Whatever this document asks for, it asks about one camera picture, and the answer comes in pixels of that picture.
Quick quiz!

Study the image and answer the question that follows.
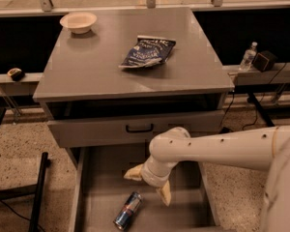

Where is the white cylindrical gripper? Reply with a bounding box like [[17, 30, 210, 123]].
[[124, 156, 178, 206]]

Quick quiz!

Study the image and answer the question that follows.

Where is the red bull can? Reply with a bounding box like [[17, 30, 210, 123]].
[[113, 191, 143, 231]]

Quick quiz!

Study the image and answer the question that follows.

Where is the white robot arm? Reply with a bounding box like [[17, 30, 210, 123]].
[[124, 126, 290, 232]]

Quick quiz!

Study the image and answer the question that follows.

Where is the grey open middle drawer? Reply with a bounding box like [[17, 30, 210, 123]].
[[68, 138, 236, 232]]

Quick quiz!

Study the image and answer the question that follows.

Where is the grey top drawer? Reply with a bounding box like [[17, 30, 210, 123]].
[[47, 110, 224, 148]]

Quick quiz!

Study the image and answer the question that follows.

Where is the grey drawer cabinet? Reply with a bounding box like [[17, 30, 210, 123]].
[[32, 7, 235, 166]]

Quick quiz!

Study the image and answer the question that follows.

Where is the black metal stand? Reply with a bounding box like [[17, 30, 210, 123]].
[[0, 107, 50, 232]]

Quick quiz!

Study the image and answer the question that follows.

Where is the blue chip bag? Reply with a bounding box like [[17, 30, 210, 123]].
[[119, 36, 176, 69]]

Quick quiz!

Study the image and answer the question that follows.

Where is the clear water bottle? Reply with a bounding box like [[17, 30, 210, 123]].
[[240, 42, 257, 71]]

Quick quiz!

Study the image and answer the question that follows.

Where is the small black box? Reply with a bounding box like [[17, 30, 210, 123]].
[[253, 50, 277, 73]]

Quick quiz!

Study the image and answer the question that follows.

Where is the yellow black tape measure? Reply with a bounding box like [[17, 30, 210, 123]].
[[7, 68, 25, 81]]

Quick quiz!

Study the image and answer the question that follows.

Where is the white paper bowl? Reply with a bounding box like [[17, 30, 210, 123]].
[[60, 12, 97, 34]]

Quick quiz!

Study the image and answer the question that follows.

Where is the black drawer handle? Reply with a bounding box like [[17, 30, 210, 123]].
[[125, 124, 154, 133]]

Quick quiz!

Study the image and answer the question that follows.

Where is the black power adapter cable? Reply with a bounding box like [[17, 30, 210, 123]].
[[218, 61, 288, 133]]

